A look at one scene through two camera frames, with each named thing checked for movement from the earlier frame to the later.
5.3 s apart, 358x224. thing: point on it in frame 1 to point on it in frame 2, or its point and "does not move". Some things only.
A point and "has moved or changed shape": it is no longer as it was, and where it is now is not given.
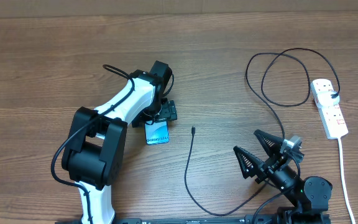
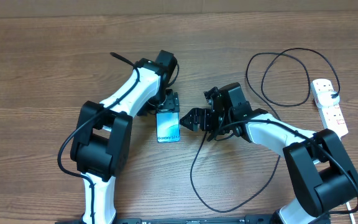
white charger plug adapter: x=325 y=99 does not move
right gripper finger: x=250 y=165 to x=193 y=122
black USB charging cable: x=197 y=203 to x=235 y=206
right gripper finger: x=271 y=144 to x=193 y=119
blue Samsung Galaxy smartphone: x=157 y=132 has moved or changed shape
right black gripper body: x=270 y=165 to x=219 y=122
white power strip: x=332 y=117 does not move
